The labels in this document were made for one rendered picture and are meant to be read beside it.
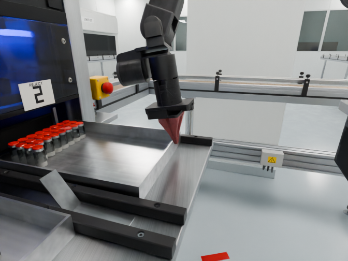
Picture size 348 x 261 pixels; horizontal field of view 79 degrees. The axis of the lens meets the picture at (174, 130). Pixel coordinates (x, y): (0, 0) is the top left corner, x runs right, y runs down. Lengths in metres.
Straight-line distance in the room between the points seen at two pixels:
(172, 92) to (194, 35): 1.50
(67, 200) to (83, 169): 0.12
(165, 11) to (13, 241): 0.44
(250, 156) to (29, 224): 1.26
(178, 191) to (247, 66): 1.59
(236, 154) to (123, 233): 1.20
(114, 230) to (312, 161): 1.32
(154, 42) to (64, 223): 0.34
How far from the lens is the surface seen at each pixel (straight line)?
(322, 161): 1.52
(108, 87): 0.76
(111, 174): 0.46
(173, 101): 0.46
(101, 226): 0.33
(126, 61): 0.49
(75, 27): 0.71
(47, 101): 0.62
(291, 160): 1.50
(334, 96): 1.38
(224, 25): 1.90
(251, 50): 1.89
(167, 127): 0.48
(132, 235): 0.31
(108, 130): 0.67
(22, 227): 0.40
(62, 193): 0.39
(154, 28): 0.45
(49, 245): 0.32
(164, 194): 0.39
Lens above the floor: 1.12
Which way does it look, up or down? 21 degrees down
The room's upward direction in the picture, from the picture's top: straight up
